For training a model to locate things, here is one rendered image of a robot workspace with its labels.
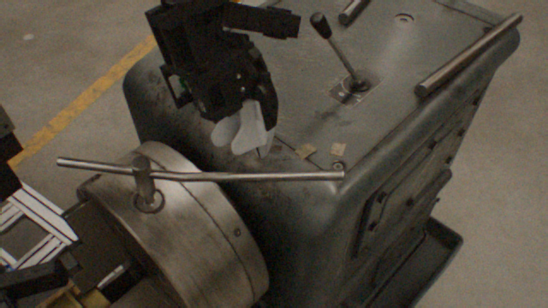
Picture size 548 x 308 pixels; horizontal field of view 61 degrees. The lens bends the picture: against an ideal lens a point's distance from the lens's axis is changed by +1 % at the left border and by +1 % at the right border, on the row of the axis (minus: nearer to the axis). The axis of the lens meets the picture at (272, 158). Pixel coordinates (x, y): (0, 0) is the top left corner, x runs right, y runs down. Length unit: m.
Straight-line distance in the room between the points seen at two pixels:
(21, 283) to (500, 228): 1.91
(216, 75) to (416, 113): 0.36
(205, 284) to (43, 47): 2.75
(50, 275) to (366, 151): 0.50
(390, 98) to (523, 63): 2.47
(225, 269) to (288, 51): 0.38
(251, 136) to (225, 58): 0.10
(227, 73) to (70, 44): 2.77
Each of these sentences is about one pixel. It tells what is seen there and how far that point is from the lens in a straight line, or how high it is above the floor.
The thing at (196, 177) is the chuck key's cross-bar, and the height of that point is 1.30.
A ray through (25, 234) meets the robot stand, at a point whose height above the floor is 0.21.
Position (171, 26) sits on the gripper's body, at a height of 1.49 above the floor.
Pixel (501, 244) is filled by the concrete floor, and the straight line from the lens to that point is 2.21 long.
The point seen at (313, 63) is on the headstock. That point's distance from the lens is 0.77.
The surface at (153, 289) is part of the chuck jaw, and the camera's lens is 0.70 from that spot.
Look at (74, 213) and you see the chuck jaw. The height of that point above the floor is 1.20.
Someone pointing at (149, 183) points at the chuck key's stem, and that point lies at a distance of 0.57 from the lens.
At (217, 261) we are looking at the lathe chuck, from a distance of 0.62.
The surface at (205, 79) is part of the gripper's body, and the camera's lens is 0.44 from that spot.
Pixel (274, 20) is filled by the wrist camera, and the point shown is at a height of 1.45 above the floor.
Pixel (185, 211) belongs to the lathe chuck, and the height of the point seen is 1.23.
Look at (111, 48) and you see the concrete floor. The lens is 3.08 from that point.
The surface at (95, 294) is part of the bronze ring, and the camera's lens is 0.72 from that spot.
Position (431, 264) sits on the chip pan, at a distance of 1.41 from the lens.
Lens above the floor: 1.73
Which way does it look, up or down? 50 degrees down
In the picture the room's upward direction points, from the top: straight up
